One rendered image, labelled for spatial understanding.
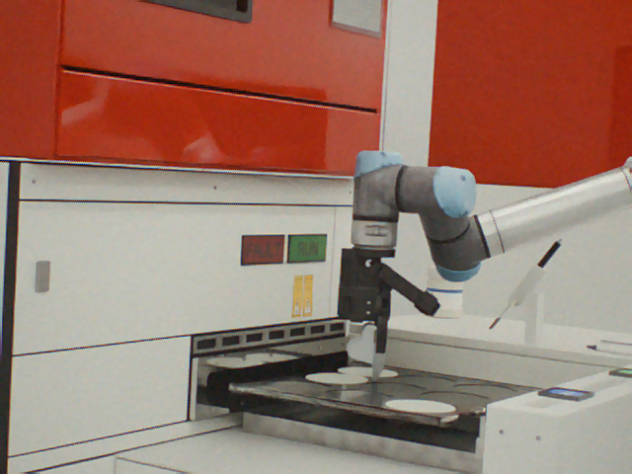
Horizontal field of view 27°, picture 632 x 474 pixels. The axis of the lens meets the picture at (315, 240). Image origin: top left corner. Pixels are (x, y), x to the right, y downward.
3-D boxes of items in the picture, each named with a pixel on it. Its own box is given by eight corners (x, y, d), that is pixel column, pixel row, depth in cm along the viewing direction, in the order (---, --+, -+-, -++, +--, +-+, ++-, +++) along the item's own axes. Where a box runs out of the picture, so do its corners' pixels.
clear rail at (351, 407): (225, 391, 198) (226, 382, 198) (231, 390, 199) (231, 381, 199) (444, 429, 178) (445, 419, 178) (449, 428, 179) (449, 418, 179)
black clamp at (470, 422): (456, 430, 181) (457, 411, 181) (463, 428, 183) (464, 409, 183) (479, 434, 179) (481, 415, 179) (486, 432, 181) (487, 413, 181)
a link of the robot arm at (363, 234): (396, 221, 212) (401, 223, 204) (394, 249, 212) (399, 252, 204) (350, 218, 212) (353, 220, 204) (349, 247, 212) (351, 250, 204)
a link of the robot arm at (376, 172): (396, 151, 202) (346, 149, 206) (392, 222, 203) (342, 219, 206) (415, 153, 209) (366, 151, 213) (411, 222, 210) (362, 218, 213)
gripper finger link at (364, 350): (345, 378, 209) (348, 321, 209) (381, 380, 210) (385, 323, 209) (346, 382, 206) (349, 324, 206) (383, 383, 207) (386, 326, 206)
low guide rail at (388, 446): (242, 431, 203) (243, 411, 203) (249, 429, 205) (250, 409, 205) (541, 487, 176) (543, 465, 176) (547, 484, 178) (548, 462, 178)
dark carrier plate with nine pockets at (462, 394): (238, 388, 198) (238, 384, 198) (354, 366, 227) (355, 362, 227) (439, 422, 180) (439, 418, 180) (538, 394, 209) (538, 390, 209)
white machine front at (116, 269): (-5, 473, 166) (9, 161, 164) (331, 400, 235) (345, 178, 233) (12, 478, 165) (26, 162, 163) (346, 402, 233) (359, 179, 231)
